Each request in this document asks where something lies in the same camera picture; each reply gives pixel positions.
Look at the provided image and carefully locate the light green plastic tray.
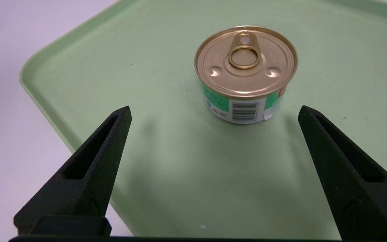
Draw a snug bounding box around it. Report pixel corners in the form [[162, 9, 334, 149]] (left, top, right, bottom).
[[19, 0, 387, 241]]

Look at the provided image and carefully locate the tin can green label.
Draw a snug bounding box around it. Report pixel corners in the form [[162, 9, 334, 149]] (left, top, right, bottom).
[[194, 25, 298, 125]]

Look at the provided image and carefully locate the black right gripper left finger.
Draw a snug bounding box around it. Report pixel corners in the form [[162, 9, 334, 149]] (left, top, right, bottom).
[[14, 106, 132, 236]]

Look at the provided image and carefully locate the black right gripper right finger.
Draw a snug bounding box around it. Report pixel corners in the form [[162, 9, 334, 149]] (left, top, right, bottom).
[[298, 105, 387, 241]]

